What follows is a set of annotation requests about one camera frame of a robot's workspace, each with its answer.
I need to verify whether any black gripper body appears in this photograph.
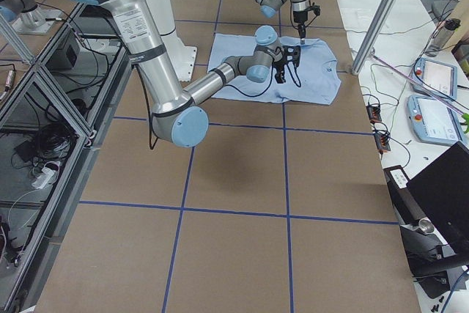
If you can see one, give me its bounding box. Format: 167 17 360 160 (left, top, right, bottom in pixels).
292 1 321 27
274 45 301 76

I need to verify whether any light blue t-shirt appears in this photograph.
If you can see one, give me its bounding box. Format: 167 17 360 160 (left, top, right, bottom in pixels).
208 30 341 105

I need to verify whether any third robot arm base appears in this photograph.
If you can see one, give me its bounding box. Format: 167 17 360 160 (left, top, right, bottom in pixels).
1 0 62 34

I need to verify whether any orange black connector box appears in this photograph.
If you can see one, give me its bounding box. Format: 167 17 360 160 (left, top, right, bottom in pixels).
366 105 382 123

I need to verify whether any far blue teach pendant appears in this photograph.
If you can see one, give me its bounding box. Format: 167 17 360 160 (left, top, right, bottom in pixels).
413 58 457 100

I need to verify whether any blue teach pendant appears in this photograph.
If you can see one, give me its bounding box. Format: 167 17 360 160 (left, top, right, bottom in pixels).
407 95 467 146
413 58 457 100

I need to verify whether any clear water bottle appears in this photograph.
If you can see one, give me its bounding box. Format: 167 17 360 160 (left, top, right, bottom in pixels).
426 18 461 57

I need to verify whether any near blue teach pendant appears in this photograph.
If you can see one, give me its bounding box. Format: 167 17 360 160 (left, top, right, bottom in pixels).
407 95 467 146

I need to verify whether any reacher grabber stick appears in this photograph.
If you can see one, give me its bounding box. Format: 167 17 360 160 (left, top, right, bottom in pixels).
369 54 468 125

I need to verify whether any black laptop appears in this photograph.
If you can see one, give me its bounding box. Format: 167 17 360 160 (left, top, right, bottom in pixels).
407 141 468 253

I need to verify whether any white power strip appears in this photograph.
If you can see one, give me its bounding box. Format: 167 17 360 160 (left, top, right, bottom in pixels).
32 166 58 189

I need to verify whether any aluminium frame post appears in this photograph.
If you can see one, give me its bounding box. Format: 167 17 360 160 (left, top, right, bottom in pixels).
351 0 396 75

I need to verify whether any aluminium frame rail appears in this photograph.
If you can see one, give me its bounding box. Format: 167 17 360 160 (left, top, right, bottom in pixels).
1 4 130 312

